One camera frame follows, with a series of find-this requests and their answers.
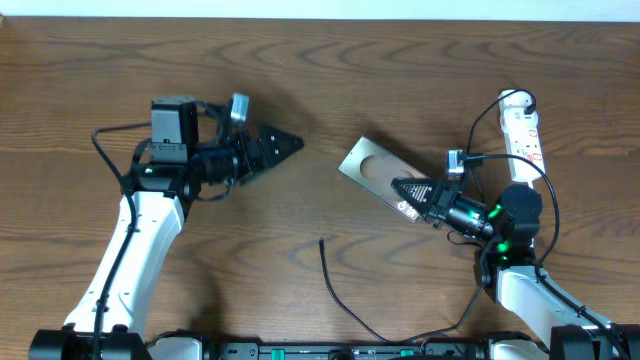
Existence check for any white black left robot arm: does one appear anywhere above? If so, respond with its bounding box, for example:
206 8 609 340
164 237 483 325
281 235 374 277
28 93 304 359

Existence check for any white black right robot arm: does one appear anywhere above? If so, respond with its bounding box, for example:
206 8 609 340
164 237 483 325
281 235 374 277
391 178 639 359

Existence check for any white USB charger adapter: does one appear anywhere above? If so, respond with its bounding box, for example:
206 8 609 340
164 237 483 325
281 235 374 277
498 89 538 133

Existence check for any white power strip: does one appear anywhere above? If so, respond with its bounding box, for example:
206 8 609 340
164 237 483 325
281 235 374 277
502 125 545 171

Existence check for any black right camera cable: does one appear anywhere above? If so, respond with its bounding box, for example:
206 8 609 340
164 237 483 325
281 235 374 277
464 152 626 360

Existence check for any black USB charging cable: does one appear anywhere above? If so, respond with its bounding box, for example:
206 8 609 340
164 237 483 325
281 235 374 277
318 88 538 345

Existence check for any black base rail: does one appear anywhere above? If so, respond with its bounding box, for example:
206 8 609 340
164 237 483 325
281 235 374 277
149 341 501 360

